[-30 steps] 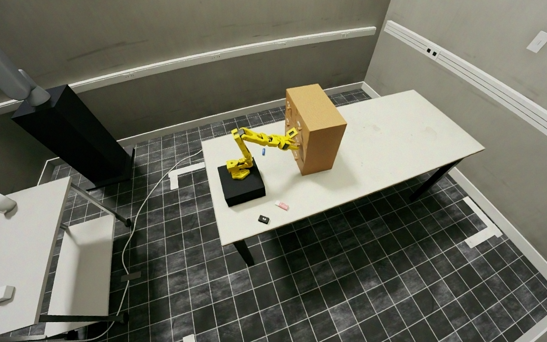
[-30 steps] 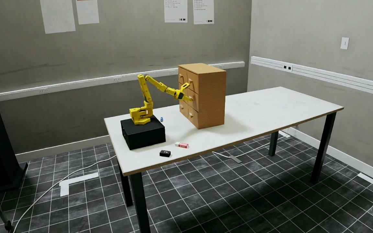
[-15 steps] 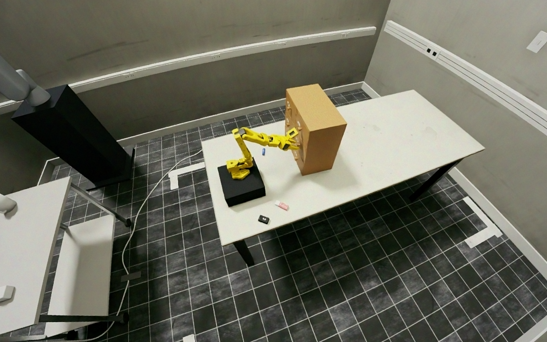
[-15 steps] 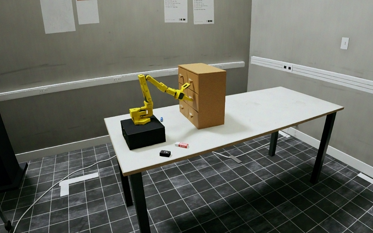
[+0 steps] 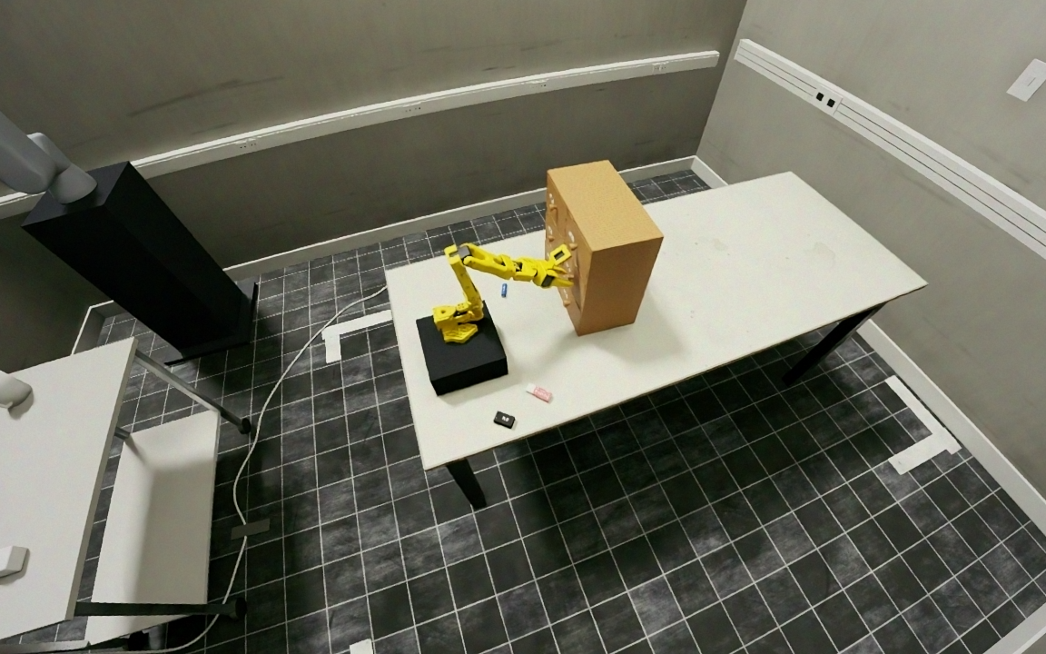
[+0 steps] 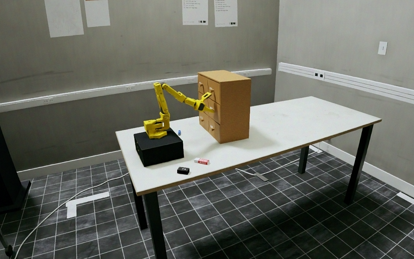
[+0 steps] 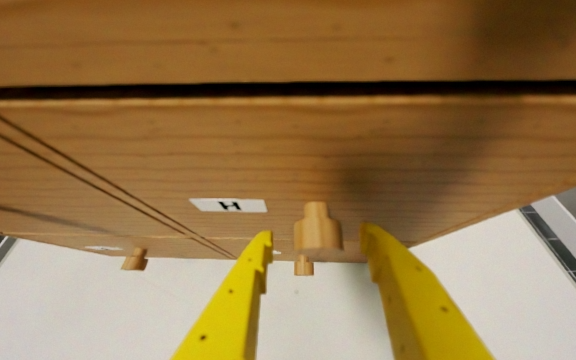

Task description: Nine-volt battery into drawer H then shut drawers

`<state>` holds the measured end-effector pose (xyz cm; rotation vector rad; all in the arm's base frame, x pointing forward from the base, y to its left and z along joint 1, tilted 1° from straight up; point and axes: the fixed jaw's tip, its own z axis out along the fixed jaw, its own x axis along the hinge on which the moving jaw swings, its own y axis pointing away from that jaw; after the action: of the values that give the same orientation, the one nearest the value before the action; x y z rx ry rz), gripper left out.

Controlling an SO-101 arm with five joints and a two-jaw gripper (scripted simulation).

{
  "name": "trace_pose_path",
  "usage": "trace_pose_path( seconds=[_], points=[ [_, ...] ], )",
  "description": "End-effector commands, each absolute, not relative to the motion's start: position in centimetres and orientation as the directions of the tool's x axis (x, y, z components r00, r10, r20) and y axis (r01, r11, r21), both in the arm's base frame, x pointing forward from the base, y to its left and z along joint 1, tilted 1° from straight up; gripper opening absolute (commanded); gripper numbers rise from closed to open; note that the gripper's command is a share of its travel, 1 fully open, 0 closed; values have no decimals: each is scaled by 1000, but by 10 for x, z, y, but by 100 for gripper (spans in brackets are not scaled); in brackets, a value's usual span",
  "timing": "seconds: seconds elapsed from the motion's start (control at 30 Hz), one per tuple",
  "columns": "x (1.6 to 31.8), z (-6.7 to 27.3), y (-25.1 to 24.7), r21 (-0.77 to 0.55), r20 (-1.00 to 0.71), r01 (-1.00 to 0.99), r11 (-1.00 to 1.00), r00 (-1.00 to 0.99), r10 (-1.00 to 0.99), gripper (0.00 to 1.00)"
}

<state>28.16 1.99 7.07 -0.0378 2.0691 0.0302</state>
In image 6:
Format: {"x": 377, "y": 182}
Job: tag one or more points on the red and white eraser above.
{"x": 201, "y": 161}

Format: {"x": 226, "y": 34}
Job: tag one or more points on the brown wooden chest of drawers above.
{"x": 235, "y": 94}

